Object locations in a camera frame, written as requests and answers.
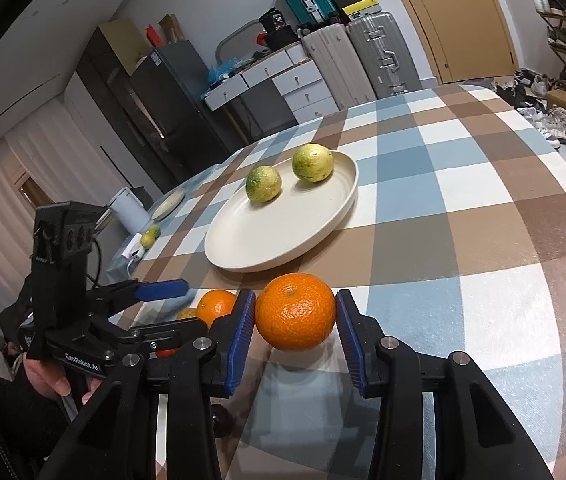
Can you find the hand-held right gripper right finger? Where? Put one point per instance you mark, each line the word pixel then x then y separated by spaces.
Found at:
pixel 350 340

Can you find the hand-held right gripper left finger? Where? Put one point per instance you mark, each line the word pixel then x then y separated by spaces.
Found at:
pixel 242 340

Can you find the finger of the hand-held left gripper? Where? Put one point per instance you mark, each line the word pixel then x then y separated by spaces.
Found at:
pixel 163 289
pixel 163 332

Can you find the large red tomato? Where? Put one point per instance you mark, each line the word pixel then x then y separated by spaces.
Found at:
pixel 165 352

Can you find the brown kiwi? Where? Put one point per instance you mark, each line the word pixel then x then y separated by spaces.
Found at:
pixel 186 314

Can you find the small orange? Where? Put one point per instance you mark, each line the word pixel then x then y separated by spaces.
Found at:
pixel 215 307

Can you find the large orange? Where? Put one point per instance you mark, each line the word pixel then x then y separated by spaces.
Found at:
pixel 294 310

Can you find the dark purple fruit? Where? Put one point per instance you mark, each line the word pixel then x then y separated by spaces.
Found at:
pixel 223 419

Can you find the large cream plate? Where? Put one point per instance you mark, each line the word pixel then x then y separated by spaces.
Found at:
pixel 273 230

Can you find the person's left forearm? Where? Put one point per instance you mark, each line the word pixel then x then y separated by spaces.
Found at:
pixel 3 425

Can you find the person's left hand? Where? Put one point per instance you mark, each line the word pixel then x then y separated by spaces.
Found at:
pixel 48 375

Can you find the teal plaid tablecloth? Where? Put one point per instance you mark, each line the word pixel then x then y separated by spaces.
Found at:
pixel 128 267

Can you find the white power bank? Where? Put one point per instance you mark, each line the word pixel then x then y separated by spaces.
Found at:
pixel 133 250

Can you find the small yellow citrus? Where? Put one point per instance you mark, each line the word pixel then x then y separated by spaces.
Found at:
pixel 148 241

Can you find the small green citrus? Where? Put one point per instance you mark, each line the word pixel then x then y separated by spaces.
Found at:
pixel 154 230

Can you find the white curtain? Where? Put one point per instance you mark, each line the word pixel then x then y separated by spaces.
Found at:
pixel 8 240

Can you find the small cream plate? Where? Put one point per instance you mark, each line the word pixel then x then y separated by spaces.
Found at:
pixel 168 204

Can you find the white electric kettle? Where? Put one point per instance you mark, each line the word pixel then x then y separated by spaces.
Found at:
pixel 128 210

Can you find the green bumpy citrus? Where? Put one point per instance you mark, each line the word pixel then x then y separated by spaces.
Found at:
pixel 263 185

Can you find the brown blue checkered tablecloth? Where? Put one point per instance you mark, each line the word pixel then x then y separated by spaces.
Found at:
pixel 463 220

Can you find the yellow-green citrus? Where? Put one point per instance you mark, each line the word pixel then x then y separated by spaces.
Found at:
pixel 313 162

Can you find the dark grey refrigerator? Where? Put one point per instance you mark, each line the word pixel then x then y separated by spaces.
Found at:
pixel 173 100

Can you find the dark glass cabinet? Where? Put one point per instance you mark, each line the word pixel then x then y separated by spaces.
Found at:
pixel 108 90

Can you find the blue plastic bag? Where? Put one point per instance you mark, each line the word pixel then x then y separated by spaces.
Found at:
pixel 223 69

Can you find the white desk with drawers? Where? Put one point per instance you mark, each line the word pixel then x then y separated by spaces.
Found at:
pixel 283 85

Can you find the tan cardboard panel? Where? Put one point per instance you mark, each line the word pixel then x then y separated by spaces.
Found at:
pixel 123 42

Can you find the red box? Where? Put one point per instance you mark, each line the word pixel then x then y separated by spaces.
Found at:
pixel 154 36

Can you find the brown cardboard box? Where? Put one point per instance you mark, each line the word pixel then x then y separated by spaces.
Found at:
pixel 172 29

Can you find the beige suitcase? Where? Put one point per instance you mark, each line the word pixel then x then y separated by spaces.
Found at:
pixel 335 62

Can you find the black bag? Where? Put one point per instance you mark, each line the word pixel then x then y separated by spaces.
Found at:
pixel 278 27

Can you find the silver suitcase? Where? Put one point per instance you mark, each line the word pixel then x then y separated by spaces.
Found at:
pixel 383 52

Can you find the scattered sneakers group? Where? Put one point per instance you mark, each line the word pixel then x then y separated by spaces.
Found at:
pixel 558 122

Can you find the yellow black shoe box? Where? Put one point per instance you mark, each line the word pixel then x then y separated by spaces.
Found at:
pixel 360 7

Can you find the wooden door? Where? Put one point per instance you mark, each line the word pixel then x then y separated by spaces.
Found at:
pixel 458 15

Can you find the grey arched frame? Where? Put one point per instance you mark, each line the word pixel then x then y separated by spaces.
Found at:
pixel 230 35

